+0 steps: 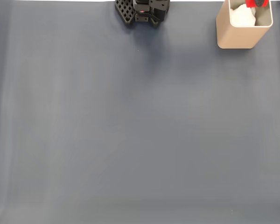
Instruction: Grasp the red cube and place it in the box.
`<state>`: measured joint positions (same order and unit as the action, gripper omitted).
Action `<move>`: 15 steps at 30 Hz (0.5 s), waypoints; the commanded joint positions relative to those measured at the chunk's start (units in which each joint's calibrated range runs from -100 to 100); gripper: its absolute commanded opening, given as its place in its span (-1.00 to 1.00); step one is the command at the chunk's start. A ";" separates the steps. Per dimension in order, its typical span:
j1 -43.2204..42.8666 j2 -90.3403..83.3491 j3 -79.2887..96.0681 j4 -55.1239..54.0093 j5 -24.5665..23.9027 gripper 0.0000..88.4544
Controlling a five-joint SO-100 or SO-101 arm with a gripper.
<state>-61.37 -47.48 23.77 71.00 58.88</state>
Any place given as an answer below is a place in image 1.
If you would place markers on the red cube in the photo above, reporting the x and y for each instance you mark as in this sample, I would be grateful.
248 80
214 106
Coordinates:
249 3

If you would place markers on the beige rectangular box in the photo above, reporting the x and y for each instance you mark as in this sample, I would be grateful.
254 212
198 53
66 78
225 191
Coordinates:
238 37

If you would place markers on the white crumpled tissue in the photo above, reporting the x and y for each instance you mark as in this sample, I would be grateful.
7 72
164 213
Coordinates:
242 16

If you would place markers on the blue-grey table mat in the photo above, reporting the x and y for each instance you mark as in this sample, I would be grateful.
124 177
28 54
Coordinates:
154 140

